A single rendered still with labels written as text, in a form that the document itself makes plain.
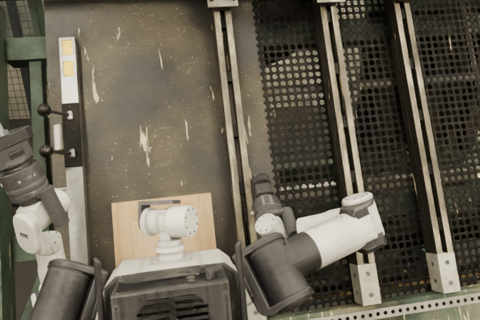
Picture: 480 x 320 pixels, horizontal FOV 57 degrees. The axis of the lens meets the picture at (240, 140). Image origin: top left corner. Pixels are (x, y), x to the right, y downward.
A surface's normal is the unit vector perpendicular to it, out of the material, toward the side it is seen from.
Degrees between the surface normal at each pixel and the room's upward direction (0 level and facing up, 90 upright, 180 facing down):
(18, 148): 77
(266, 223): 33
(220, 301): 67
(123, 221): 60
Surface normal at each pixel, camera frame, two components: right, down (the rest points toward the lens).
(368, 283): 0.14, -0.16
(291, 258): 0.19, -0.53
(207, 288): 0.15, 0.06
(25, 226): -0.39, 0.42
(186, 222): 0.93, -0.09
